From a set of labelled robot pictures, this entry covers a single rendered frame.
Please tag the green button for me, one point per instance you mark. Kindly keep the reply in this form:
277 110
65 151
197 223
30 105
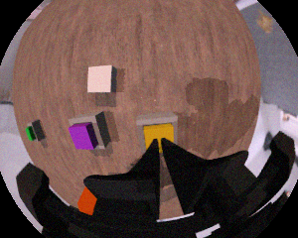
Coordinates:
34 131

